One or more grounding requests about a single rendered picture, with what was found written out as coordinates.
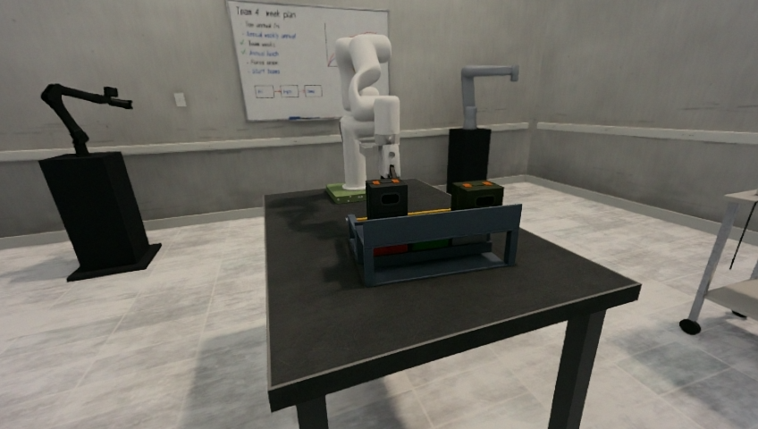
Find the green open bin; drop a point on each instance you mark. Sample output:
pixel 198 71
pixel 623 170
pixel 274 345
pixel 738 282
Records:
pixel 428 245

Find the red bin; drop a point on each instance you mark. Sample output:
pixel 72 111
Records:
pixel 390 250

